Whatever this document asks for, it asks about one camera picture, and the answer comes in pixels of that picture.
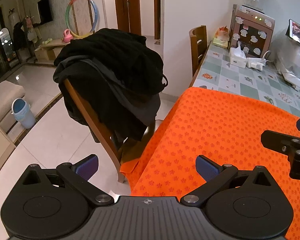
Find wall-mounted television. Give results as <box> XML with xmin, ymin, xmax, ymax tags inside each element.
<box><xmin>37</xmin><ymin>0</ymin><xmax>53</xmax><ymax>25</ymax></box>

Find checkered tablecloth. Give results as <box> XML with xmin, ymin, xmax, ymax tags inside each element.
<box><xmin>190</xmin><ymin>41</ymin><xmax>300</xmax><ymax>120</ymax></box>

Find low wooden bench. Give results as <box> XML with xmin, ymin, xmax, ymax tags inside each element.
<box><xmin>35</xmin><ymin>39</ymin><xmax>70</xmax><ymax>60</ymax></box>

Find colourful hula hoop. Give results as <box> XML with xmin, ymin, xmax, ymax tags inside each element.
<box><xmin>66</xmin><ymin>0</ymin><xmax>99</xmax><ymax>38</ymax></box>

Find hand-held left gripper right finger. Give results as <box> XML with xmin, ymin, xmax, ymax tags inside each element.
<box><xmin>180</xmin><ymin>155</ymin><xmax>275</xmax><ymax>207</ymax></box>

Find white plastic-wrapped appliance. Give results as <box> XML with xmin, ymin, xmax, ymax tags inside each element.
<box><xmin>276</xmin><ymin>30</ymin><xmax>300</xmax><ymax>90</ymax></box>

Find white tissue box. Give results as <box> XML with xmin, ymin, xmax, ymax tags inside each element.
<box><xmin>229</xmin><ymin>41</ymin><xmax>247</xmax><ymax>68</ymax></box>

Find white power strip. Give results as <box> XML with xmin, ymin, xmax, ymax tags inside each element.
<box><xmin>245</xmin><ymin>57</ymin><xmax>265</xmax><ymax>71</ymax></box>

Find yellow tissue box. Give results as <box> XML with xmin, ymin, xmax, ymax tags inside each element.
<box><xmin>213</xmin><ymin>26</ymin><xmax>230</xmax><ymax>47</ymax></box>

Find standing mirror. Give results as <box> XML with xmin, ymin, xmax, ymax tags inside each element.
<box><xmin>0</xmin><ymin>28</ymin><xmax>15</xmax><ymax>65</ymax></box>

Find beige sofa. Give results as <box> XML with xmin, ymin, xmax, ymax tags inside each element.
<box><xmin>0</xmin><ymin>81</ymin><xmax>25</xmax><ymax>133</ymax></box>

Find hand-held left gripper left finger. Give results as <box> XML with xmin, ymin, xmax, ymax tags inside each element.
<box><xmin>20</xmin><ymin>154</ymin><xmax>115</xmax><ymax>207</ymax></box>

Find black garment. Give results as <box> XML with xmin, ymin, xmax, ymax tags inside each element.
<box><xmin>59</xmin><ymin>75</ymin><xmax>153</xmax><ymax>143</ymax></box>

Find brown water dispenser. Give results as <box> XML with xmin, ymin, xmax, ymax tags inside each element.
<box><xmin>229</xmin><ymin>4</ymin><xmax>275</xmax><ymax>58</ymax></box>

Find pink kettlebell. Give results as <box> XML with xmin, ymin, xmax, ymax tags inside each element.
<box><xmin>62</xmin><ymin>29</ymin><xmax>73</xmax><ymax>43</ymax></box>

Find wooden chair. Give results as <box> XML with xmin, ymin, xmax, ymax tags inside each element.
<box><xmin>189</xmin><ymin>25</ymin><xmax>210</xmax><ymax>80</ymax></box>
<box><xmin>62</xmin><ymin>79</ymin><xmax>155</xmax><ymax>183</ymax></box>

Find blue and white trash bin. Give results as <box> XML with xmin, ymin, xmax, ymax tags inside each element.
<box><xmin>11</xmin><ymin>98</ymin><xmax>36</xmax><ymax>129</ymax></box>

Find orange patterned mat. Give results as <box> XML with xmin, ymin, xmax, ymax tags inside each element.
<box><xmin>120</xmin><ymin>87</ymin><xmax>300</xmax><ymax>240</ymax></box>

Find black pants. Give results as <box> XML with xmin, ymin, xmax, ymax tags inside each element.
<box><xmin>53</xmin><ymin>27</ymin><xmax>168</xmax><ymax>96</ymax></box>

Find coat rack with clothes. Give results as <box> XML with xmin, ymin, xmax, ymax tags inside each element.
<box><xmin>12</xmin><ymin>16</ymin><xmax>40</xmax><ymax>53</ymax></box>

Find tablet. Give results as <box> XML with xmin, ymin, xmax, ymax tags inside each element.
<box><xmin>286</xmin><ymin>19</ymin><xmax>300</xmax><ymax>48</ymax></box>

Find brown wooden door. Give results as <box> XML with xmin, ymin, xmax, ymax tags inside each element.
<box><xmin>114</xmin><ymin>0</ymin><xmax>142</xmax><ymax>36</ymax></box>

